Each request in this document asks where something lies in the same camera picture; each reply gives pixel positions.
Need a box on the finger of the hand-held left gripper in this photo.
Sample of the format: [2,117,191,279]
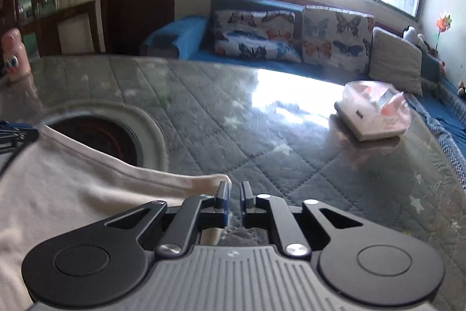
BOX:
[0,119,39,156]

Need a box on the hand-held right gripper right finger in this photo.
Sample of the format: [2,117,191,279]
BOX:
[241,181,365,258]

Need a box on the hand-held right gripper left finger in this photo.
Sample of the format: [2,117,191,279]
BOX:
[105,181,232,259]

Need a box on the cream cloth garment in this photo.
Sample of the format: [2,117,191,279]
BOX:
[0,124,234,311]

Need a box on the pink cartoon face bottle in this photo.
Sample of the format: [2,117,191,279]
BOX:
[0,28,32,82]

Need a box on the round black inset cooktop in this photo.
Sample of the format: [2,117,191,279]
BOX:
[43,106,169,170]

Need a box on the white tissue box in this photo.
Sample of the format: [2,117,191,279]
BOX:
[334,80,413,143]

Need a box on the wide butterfly print pillow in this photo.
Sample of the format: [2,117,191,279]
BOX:
[212,9,303,64]

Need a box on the blue sofa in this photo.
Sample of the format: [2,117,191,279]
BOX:
[140,0,466,166]

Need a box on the square butterfly print pillow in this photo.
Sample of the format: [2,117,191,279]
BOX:
[302,5,376,70]

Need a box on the plain grey pillow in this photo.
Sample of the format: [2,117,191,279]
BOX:
[368,27,424,97]

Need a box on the blue quilted blanket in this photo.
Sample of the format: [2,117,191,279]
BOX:
[407,92,466,189]

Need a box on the black and white plush toy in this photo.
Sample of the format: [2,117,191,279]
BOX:
[402,26,427,50]

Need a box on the colourful pinwheel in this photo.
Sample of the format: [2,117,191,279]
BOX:
[433,14,453,52]

